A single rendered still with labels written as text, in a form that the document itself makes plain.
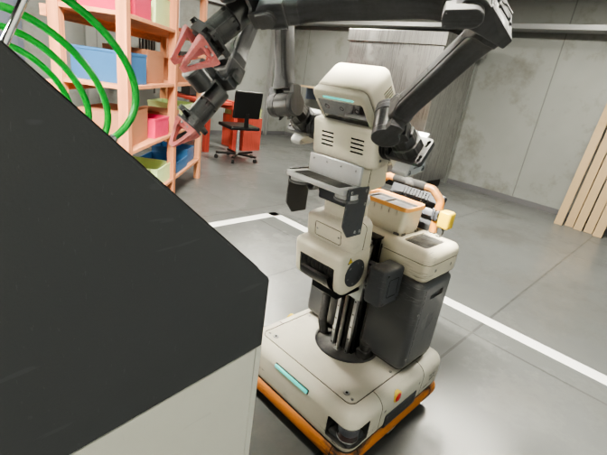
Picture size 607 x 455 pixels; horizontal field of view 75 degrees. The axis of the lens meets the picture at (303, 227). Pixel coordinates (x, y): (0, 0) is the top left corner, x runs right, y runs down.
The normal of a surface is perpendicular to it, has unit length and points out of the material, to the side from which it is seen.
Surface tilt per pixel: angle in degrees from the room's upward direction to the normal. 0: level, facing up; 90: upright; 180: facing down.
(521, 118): 90
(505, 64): 90
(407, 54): 90
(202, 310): 90
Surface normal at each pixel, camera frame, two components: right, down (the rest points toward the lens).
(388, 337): -0.71, 0.15
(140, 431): 0.76, 0.33
